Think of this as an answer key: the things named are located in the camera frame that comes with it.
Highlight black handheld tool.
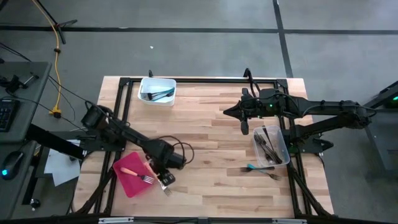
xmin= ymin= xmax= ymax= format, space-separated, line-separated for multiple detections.
xmin=0 ymin=72 xmax=40 ymax=94

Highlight black diagonal frame strut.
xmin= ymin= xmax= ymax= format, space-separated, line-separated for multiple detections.
xmin=73 ymin=157 xmax=116 ymax=215

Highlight clear plastic container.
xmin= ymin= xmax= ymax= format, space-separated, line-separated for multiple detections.
xmin=251 ymin=124 xmax=291 ymax=169

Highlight thick black frame strut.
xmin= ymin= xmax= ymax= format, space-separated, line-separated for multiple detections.
xmin=287 ymin=157 xmax=333 ymax=217

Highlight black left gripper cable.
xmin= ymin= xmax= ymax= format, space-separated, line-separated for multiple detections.
xmin=154 ymin=134 xmax=195 ymax=166

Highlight black computer mouse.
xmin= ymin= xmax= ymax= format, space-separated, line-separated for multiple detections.
xmin=1 ymin=151 xmax=25 ymax=181

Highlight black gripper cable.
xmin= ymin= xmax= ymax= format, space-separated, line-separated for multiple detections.
xmin=154 ymin=134 xmax=195 ymax=166
xmin=248 ymin=77 xmax=313 ymax=121

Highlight silver aluminium bracket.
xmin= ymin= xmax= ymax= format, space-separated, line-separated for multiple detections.
xmin=98 ymin=217 xmax=135 ymax=224
xmin=272 ymin=218 xmax=308 ymax=224

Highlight yellow extension cable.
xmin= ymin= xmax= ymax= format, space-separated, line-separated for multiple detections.
xmin=30 ymin=0 xmax=63 ymax=119

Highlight black flat bar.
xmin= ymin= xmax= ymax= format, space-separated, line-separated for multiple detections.
xmin=25 ymin=123 xmax=87 ymax=160

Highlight black aluminium table frame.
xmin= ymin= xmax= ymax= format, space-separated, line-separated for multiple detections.
xmin=93 ymin=76 xmax=313 ymax=218

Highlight black tripod stand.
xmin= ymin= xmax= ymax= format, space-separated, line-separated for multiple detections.
xmin=30 ymin=0 xmax=78 ymax=45

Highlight white paper sheets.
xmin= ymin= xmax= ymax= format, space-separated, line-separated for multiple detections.
xmin=44 ymin=139 xmax=82 ymax=187

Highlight thin black floor cable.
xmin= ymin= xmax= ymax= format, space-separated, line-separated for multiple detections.
xmin=46 ymin=74 xmax=97 ymax=108

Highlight white plastic bin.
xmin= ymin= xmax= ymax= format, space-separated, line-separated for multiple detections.
xmin=137 ymin=77 xmax=177 ymax=108

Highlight red plastic tray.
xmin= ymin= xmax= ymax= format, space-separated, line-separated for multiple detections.
xmin=112 ymin=151 xmax=156 ymax=198

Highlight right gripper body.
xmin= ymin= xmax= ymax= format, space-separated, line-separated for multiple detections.
xmin=248 ymin=88 xmax=282 ymax=119

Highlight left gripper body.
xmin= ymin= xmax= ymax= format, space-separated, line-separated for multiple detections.
xmin=155 ymin=148 xmax=187 ymax=171

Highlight grey desk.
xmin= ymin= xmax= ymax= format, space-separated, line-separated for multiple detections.
xmin=0 ymin=61 xmax=53 ymax=220

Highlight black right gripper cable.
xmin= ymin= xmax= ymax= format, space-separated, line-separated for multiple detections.
xmin=248 ymin=77 xmax=313 ymax=121

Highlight black crossbeam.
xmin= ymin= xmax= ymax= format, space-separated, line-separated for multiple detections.
xmin=0 ymin=213 xmax=398 ymax=224

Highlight dark grey side stand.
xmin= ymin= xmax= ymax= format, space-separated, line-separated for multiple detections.
xmin=360 ymin=80 xmax=398 ymax=180

